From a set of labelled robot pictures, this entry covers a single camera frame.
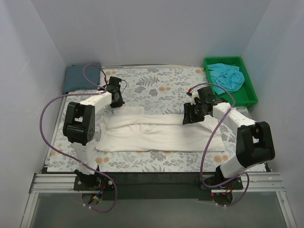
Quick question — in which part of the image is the white t shirt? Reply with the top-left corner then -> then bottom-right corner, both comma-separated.
96,106 -> 224,152

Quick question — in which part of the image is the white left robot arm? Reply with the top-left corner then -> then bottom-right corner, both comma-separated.
63,76 -> 124,190

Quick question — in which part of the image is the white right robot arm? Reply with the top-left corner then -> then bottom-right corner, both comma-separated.
182,84 -> 275,189

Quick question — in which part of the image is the light blue t shirt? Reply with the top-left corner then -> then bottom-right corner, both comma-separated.
208,63 -> 245,93

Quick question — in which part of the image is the folded dark teal t shirt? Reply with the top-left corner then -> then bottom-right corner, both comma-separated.
62,64 -> 100,94

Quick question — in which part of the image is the green plastic bin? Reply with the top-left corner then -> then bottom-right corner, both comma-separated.
204,57 -> 258,106

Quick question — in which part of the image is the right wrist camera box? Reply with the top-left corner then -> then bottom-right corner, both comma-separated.
187,90 -> 200,105

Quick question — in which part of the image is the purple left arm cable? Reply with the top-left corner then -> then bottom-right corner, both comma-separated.
39,64 -> 118,213

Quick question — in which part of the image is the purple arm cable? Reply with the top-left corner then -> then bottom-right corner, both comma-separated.
39,64 -> 118,213
187,83 -> 250,208

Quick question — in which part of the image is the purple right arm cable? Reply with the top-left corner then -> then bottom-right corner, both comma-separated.
187,83 -> 250,208

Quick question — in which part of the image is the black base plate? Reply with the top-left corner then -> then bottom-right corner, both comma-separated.
73,172 -> 245,200

